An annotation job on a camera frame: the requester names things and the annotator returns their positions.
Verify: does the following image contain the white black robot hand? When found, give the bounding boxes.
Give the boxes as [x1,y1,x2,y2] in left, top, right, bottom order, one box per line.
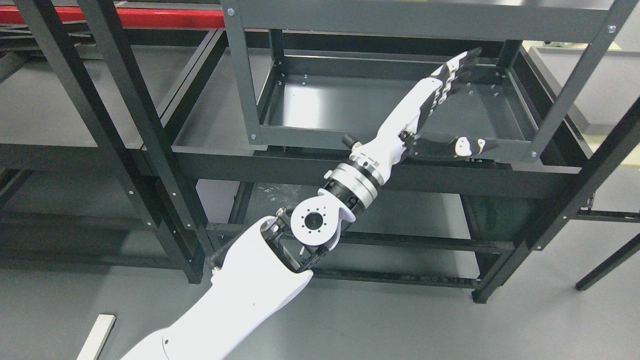
[346,47,499,186]

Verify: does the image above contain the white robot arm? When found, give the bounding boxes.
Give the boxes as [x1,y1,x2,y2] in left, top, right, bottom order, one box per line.
[123,157,391,360]

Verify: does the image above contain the grey metal shelf unit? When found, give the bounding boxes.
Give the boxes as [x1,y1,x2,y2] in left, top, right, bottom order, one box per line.
[221,0,637,162]

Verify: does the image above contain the black metal shelf rack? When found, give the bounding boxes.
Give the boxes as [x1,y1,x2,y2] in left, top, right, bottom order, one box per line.
[1,0,639,304]

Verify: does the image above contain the red metal beam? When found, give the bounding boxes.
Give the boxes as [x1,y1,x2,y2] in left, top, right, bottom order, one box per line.
[0,4,226,30]

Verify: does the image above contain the white board on floor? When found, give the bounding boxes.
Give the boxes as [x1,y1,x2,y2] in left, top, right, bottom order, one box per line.
[76,313,117,360]

